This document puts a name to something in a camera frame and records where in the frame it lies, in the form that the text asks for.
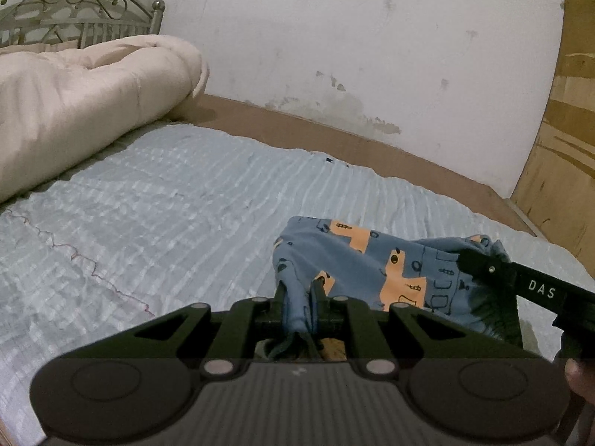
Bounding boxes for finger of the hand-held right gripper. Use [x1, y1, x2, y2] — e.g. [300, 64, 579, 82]
[457, 247, 516, 289]

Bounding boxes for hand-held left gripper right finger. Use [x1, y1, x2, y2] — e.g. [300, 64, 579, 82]
[309, 279, 547, 377]

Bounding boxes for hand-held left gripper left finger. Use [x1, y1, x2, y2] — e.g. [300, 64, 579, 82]
[55, 283, 289, 377]

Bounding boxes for blue printed pants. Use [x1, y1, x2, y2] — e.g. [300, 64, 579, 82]
[272, 216, 524, 363]

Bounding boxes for person's right hand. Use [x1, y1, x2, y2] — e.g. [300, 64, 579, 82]
[564, 359, 595, 410]

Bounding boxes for light blue ribbed blanket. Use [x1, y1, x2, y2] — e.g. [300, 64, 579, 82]
[0, 123, 595, 446]

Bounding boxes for brown mattress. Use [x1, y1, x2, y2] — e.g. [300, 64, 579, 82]
[170, 93, 540, 237]

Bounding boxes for cream comforter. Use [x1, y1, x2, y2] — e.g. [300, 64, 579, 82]
[0, 35, 211, 205]

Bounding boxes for metal bed headboard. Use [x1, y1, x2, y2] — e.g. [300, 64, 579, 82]
[0, 0, 166, 52]

